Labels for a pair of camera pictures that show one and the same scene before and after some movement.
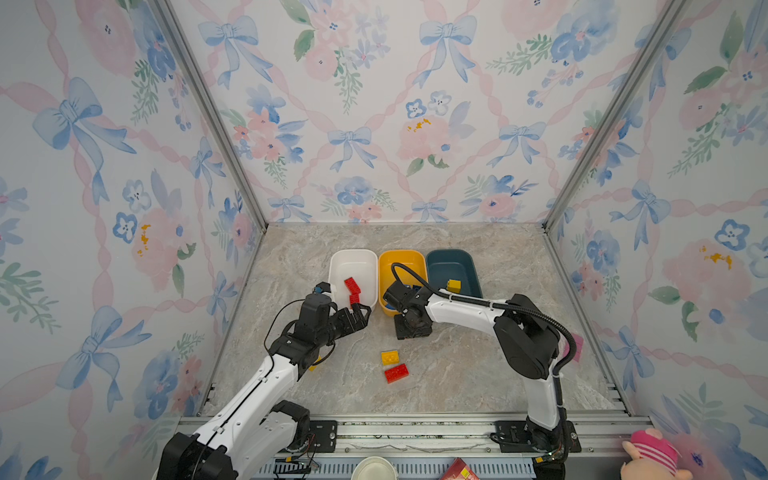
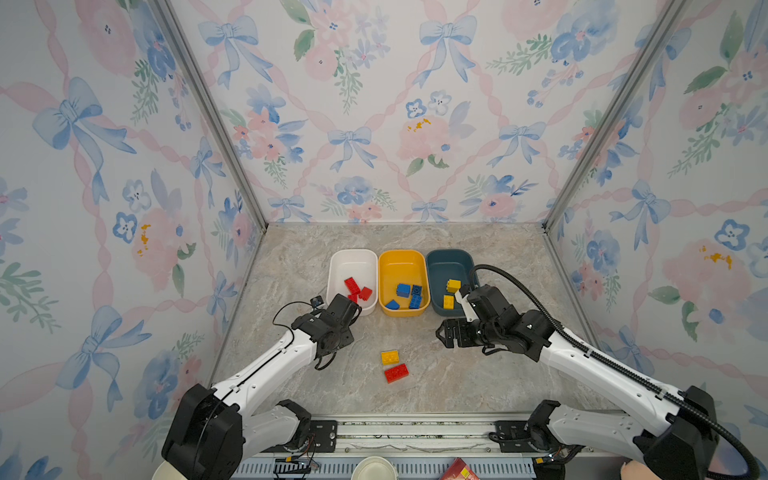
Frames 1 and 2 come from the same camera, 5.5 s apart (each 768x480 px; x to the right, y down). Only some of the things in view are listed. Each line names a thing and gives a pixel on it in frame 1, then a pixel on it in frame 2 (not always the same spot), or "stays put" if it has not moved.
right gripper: [401, 335] to [459, 325]
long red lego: [396, 373] stays put
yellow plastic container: [415, 259] stays put
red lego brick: [352, 286] stays put
